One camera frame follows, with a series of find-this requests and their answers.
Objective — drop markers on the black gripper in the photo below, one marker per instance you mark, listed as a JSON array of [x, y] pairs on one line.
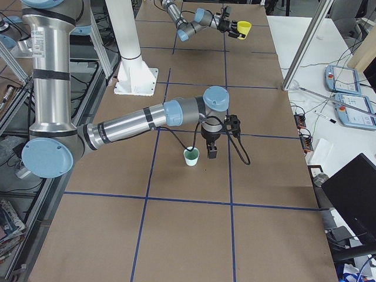
[[225, 26], [210, 137]]

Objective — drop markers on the yellow plastic cup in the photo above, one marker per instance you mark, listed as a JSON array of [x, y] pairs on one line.
[[243, 27]]

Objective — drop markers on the green plastic cup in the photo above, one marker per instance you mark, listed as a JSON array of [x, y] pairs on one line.
[[191, 155]]

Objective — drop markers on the stack of books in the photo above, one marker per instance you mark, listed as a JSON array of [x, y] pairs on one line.
[[12, 228]]

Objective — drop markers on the orange black connector strip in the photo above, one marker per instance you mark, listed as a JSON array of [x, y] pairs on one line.
[[305, 135]]

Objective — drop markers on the white mounting pillar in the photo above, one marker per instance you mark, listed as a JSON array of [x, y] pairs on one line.
[[134, 76]]

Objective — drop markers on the upper blue teach pendant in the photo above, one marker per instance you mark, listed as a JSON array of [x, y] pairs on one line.
[[341, 79]]

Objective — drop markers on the blue teach pendant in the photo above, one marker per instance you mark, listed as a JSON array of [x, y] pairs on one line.
[[349, 111], [341, 79]]

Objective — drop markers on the black marker pen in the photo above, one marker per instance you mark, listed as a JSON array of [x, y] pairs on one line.
[[325, 117]]

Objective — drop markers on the wooden board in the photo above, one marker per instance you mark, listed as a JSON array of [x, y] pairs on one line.
[[365, 54]]

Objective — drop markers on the black monitor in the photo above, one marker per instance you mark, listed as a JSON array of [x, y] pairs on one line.
[[351, 191]]

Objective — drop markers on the lower blue teach pendant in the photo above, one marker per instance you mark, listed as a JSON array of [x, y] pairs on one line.
[[349, 111]]

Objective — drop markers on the white power strip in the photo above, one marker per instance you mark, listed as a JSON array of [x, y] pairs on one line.
[[22, 172]]

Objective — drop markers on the aluminium frame post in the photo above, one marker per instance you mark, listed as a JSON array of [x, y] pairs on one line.
[[310, 33]]

